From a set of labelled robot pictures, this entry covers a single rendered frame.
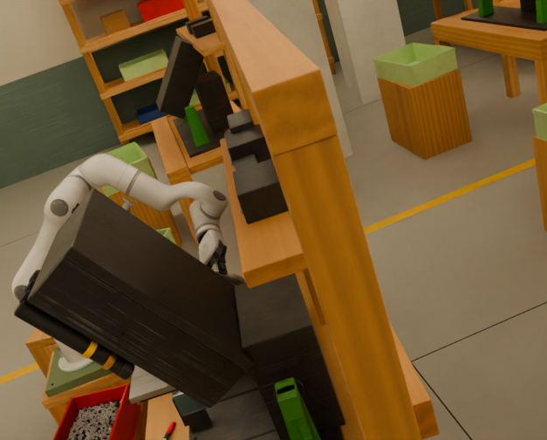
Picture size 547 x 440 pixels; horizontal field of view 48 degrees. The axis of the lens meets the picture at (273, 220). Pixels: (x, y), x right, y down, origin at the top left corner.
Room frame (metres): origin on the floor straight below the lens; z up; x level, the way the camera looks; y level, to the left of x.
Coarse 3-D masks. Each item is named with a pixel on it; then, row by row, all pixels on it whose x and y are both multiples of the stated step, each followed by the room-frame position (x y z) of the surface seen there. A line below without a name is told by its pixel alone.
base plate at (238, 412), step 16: (240, 384) 1.55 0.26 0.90; (256, 384) 1.53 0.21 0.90; (224, 400) 1.51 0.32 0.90; (240, 400) 1.48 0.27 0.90; (256, 400) 1.46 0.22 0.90; (224, 416) 1.44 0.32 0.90; (240, 416) 1.41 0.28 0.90; (256, 416) 1.39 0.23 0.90; (208, 432) 1.40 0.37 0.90; (224, 432) 1.37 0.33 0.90; (240, 432) 1.35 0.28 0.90; (256, 432) 1.33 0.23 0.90; (272, 432) 1.31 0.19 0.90; (336, 432) 1.23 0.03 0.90
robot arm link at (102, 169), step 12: (96, 156) 1.95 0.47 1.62; (108, 156) 1.95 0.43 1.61; (84, 168) 1.95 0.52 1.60; (96, 168) 1.93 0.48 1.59; (108, 168) 1.92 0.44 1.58; (120, 168) 1.92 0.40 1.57; (132, 168) 1.94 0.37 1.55; (84, 180) 2.02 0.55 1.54; (96, 180) 1.93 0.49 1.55; (108, 180) 1.92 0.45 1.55; (120, 180) 1.91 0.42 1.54; (132, 180) 1.91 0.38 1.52
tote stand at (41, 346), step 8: (32, 336) 2.51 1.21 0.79; (40, 336) 2.48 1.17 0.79; (48, 336) 2.46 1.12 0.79; (32, 344) 2.46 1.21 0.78; (40, 344) 2.45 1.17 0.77; (48, 344) 2.45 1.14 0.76; (56, 344) 2.44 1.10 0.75; (32, 352) 2.46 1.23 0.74; (40, 352) 2.46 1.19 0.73; (48, 352) 2.45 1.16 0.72; (40, 360) 2.46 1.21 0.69; (48, 360) 2.45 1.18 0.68; (40, 368) 2.47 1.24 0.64; (48, 368) 2.46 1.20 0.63
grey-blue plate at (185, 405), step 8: (176, 400) 1.42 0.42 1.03; (184, 400) 1.42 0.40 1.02; (192, 400) 1.42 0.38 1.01; (184, 408) 1.42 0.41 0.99; (192, 408) 1.42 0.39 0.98; (200, 408) 1.42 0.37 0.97; (192, 416) 1.41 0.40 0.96; (200, 416) 1.41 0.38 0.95; (208, 416) 1.42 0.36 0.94; (192, 424) 1.41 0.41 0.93; (200, 424) 1.41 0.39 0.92; (208, 424) 1.41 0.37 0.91; (192, 432) 1.41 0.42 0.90
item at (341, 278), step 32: (288, 160) 0.76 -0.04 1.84; (320, 160) 0.76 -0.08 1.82; (288, 192) 0.76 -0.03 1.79; (320, 192) 0.76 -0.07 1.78; (352, 192) 0.76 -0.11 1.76; (320, 224) 0.76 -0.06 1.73; (352, 224) 0.76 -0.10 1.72; (320, 256) 0.76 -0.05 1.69; (352, 256) 0.76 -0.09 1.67; (320, 288) 0.76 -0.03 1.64; (352, 288) 0.76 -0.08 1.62; (320, 320) 1.73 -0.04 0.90; (352, 320) 0.76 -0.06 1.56; (384, 320) 0.76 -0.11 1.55; (352, 352) 0.76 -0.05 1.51; (384, 352) 0.76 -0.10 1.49; (352, 384) 0.76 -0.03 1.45; (384, 384) 0.76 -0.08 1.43; (384, 416) 0.76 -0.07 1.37
